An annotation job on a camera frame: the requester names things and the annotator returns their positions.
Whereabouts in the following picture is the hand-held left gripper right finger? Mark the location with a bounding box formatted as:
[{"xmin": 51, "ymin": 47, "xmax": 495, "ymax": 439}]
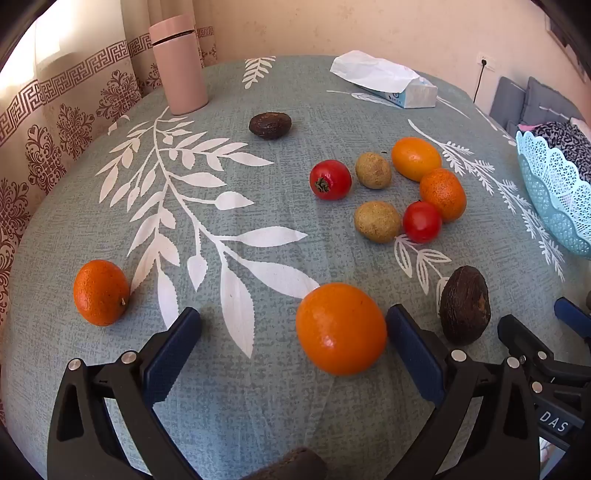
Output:
[{"xmin": 385, "ymin": 304, "xmax": 541, "ymax": 480}]

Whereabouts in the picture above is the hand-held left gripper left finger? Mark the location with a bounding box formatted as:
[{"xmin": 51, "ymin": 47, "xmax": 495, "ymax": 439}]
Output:
[{"xmin": 46, "ymin": 306, "xmax": 204, "ymax": 480}]

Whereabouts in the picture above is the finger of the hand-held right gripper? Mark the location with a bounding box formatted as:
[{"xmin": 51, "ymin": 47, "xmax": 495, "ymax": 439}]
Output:
[
  {"xmin": 497, "ymin": 314, "xmax": 555, "ymax": 377},
  {"xmin": 554, "ymin": 296, "xmax": 591, "ymax": 344}
]

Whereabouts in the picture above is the dark brown avocado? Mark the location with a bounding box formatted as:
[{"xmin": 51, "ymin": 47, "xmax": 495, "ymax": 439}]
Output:
[
  {"xmin": 438, "ymin": 266, "xmax": 491, "ymax": 346},
  {"xmin": 249, "ymin": 112, "xmax": 293, "ymax": 140}
]

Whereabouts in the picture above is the large round orange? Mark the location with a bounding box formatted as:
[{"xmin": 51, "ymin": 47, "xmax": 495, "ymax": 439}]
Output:
[{"xmin": 295, "ymin": 283, "xmax": 387, "ymax": 376}]

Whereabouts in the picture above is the small orange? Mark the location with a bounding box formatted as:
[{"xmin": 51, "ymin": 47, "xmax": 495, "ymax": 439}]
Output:
[{"xmin": 73, "ymin": 260, "xmax": 131, "ymax": 327}]

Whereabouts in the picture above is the red tomato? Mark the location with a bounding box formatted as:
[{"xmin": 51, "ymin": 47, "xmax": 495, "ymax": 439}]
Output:
[
  {"xmin": 309, "ymin": 160, "xmax": 352, "ymax": 201},
  {"xmin": 403, "ymin": 200, "xmax": 443, "ymax": 244}
]

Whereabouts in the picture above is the light blue lattice basket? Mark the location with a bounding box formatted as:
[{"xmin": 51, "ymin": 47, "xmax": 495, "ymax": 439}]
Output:
[{"xmin": 516, "ymin": 130, "xmax": 591, "ymax": 259}]

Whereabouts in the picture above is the brown kiwi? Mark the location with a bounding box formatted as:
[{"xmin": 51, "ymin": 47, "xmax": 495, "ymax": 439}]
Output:
[
  {"xmin": 355, "ymin": 152, "xmax": 392, "ymax": 190},
  {"xmin": 354, "ymin": 200, "xmax": 402, "ymax": 244}
]

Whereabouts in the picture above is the rough-skinned tangerine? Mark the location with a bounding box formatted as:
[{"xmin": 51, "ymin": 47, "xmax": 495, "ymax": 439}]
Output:
[{"xmin": 419, "ymin": 168, "xmax": 467, "ymax": 223}]

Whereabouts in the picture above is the smooth yellow-orange citrus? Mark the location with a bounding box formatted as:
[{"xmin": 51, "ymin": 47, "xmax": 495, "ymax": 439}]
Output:
[{"xmin": 392, "ymin": 137, "xmax": 443, "ymax": 182}]

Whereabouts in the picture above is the leopard print cloth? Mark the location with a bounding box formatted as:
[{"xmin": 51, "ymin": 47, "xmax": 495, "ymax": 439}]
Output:
[{"xmin": 531, "ymin": 121, "xmax": 591, "ymax": 185}]

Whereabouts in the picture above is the grey padded cushion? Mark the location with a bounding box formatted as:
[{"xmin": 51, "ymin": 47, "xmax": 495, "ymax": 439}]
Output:
[{"xmin": 525, "ymin": 77, "xmax": 583, "ymax": 126}]

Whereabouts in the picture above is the blue tissue pack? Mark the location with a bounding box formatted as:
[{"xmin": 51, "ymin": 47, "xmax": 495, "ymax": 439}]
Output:
[{"xmin": 351, "ymin": 74, "xmax": 438, "ymax": 110}]

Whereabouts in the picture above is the pink thermos bottle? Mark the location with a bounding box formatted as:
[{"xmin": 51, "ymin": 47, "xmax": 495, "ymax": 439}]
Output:
[{"xmin": 148, "ymin": 14, "xmax": 209, "ymax": 116}]

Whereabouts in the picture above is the white tissue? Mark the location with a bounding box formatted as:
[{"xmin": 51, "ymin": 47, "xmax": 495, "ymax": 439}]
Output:
[{"xmin": 329, "ymin": 50, "xmax": 421, "ymax": 92}]

